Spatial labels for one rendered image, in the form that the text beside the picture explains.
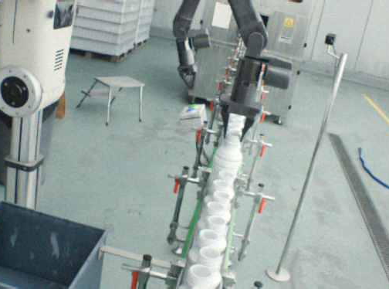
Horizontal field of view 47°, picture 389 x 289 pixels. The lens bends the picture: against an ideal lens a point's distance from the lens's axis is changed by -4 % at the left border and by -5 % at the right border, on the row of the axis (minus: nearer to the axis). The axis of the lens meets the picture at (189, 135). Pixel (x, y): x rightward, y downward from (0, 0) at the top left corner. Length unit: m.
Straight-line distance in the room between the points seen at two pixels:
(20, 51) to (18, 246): 0.55
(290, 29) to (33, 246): 4.94
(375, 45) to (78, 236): 10.86
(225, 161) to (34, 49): 0.62
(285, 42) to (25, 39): 4.77
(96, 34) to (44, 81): 6.47
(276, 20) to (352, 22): 5.87
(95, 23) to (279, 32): 3.28
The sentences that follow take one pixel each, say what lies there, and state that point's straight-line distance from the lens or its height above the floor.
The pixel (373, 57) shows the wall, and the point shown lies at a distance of 11.78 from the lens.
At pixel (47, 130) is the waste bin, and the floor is 0.44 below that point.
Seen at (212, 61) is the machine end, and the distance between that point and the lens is 5.94.
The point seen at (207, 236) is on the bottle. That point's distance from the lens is 0.88.
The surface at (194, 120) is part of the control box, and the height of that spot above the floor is 1.09.
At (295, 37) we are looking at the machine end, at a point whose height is 1.14.
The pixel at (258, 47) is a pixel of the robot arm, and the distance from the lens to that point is 1.06.
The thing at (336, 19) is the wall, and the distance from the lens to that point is 11.52.
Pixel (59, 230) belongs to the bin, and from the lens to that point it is 1.27.
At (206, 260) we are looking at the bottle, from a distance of 0.80.
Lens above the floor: 1.60
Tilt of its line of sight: 19 degrees down
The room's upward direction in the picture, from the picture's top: 11 degrees clockwise
